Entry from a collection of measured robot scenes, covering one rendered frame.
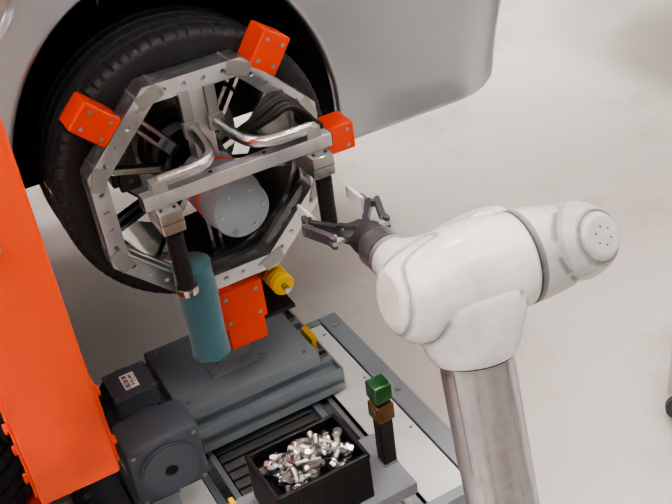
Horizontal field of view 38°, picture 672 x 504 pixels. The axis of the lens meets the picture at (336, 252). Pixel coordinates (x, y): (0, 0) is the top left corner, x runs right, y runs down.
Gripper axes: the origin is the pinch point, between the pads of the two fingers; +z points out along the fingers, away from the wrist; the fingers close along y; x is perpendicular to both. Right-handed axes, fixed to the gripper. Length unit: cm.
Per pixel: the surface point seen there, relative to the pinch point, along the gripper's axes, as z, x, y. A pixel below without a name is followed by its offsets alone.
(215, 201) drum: 7.0, 6.1, -22.1
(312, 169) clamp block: -0.8, 9.7, -2.6
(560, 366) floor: 3, -83, 67
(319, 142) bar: 1.5, 13.8, 1.0
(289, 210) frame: 24.8, -14.0, 1.1
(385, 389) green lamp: -40.2, -17.7, -11.8
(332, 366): 27, -68, 7
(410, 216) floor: 99, -83, 77
